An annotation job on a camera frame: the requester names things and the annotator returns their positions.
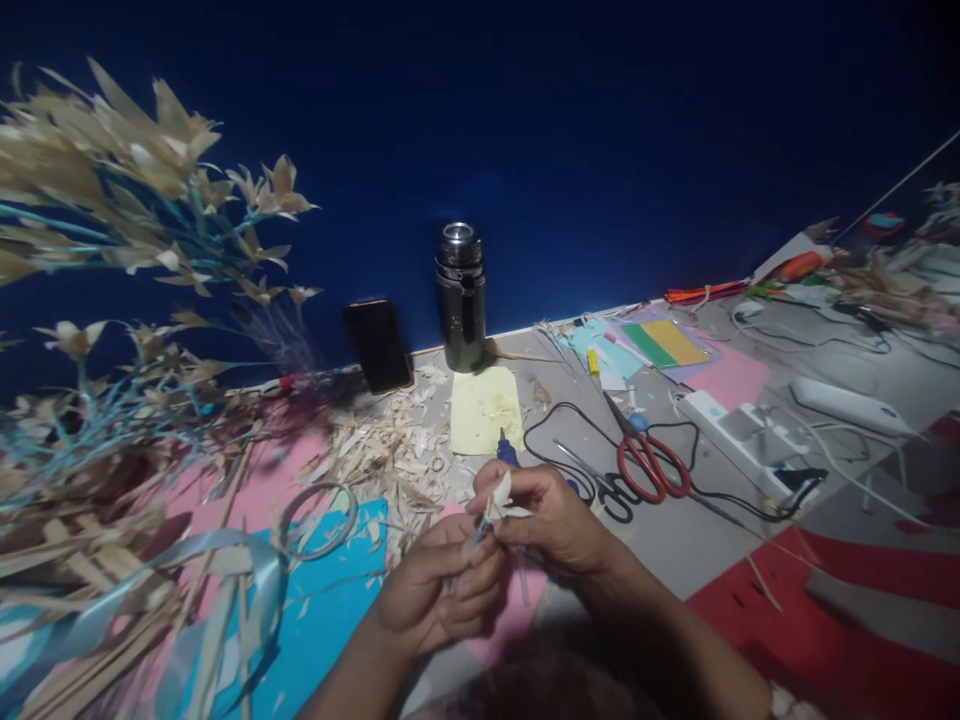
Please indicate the blue glue gun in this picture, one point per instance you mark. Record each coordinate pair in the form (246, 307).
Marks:
(507, 448)

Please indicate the white power strip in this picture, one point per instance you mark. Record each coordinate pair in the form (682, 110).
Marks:
(739, 439)

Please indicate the black smartphone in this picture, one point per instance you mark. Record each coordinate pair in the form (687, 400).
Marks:
(379, 346)

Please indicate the pile of straw strips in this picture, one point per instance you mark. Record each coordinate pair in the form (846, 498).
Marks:
(90, 570)

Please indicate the straw flower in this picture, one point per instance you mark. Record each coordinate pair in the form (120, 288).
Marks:
(496, 504)

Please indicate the light blue ribbon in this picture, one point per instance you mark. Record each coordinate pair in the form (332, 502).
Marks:
(217, 551)

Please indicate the steel thermos flask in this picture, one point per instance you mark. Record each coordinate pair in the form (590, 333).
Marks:
(461, 315)

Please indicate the red pen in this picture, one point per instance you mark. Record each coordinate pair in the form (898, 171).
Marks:
(300, 384)

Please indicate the clear tape roll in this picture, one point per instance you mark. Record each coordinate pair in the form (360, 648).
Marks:
(349, 517)

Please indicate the person's left fingers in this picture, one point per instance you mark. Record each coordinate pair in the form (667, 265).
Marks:
(476, 577)

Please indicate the bunch of straw flowers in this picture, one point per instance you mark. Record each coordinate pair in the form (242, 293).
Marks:
(135, 187)

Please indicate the red foam mat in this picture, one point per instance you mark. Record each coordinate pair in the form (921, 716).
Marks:
(847, 600)

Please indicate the bundle of orange pipe cleaners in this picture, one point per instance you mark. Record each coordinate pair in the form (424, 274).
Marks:
(705, 292)

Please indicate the orange bottle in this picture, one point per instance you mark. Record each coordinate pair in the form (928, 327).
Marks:
(801, 265)

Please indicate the person's right fingers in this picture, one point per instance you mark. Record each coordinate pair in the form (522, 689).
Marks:
(521, 487)

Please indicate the thin straw stick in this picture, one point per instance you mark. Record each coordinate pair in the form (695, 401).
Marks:
(763, 583)

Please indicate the white oblong device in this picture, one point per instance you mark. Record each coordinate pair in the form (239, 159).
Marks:
(847, 405)

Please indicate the heap of dried straw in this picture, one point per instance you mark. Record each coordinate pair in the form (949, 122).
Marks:
(892, 285)

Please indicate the pale yellow sheet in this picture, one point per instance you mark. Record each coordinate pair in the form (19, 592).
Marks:
(484, 409)

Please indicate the stack of coloured paper sheets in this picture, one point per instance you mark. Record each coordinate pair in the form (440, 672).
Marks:
(667, 345)

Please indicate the person's left hand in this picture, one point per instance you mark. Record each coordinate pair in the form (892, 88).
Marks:
(420, 592)

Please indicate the pile of straw shavings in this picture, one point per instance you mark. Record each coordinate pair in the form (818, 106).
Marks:
(390, 450)

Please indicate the person's right hand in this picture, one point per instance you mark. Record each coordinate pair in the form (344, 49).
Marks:
(559, 525)

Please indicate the pink foam sheet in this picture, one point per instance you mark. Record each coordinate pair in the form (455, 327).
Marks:
(285, 457)

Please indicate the blue paper sheet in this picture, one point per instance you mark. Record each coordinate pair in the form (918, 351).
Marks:
(330, 600)

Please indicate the yellow marker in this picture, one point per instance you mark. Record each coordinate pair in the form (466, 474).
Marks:
(593, 362)

